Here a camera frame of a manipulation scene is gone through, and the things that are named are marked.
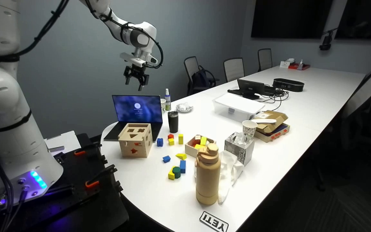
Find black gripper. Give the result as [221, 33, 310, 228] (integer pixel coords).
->
[122, 63, 149, 92]

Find small spray bottle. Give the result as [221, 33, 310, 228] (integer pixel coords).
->
[163, 87, 172, 112]

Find black tumbler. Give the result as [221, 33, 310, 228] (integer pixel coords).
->
[167, 109, 180, 134]

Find white round device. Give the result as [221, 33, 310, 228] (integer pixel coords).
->
[175, 101, 194, 114]

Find wooden shape sorter box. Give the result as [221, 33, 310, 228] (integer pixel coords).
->
[117, 122, 153, 158]

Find office chair with backpack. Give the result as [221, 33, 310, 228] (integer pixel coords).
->
[181, 55, 219, 96]

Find wooden tray of blocks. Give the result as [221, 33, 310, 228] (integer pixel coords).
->
[184, 132, 217, 158]

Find white paper sheet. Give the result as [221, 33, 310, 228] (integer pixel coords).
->
[42, 128, 82, 157]

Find white flat box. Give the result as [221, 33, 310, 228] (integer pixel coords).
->
[212, 91, 265, 121]

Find tan insulated bottle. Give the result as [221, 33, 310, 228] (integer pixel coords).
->
[194, 141, 221, 206]

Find black robot mounting stand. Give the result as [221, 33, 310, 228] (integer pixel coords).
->
[0, 132, 131, 232]

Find grey tissue box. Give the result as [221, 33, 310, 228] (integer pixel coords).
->
[222, 131, 255, 166]

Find white paper cup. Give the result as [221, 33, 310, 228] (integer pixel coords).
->
[241, 118, 259, 143]

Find clear plastic bag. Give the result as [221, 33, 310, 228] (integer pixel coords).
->
[216, 149, 246, 204]

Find open cardboard box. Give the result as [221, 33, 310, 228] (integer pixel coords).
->
[251, 109, 289, 135]

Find red flat box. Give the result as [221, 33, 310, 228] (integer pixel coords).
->
[253, 122, 291, 143]

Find black speaker bar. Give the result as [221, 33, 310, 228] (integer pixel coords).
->
[271, 77, 305, 92]

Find red and white items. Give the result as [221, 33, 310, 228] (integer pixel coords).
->
[278, 56, 311, 72]

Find YETI sticker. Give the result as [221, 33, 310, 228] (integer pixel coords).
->
[198, 210, 230, 232]

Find large grey office chair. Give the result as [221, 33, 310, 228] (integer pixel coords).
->
[313, 55, 371, 190]

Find black laptop with cables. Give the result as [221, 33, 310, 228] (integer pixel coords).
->
[226, 78, 286, 100]

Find black cables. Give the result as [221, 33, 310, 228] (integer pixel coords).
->
[260, 88, 289, 113]

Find black wall television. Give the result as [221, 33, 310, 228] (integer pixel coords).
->
[250, 0, 333, 39]
[335, 0, 371, 42]

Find black wall camera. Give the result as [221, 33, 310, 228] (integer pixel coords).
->
[318, 27, 338, 52]

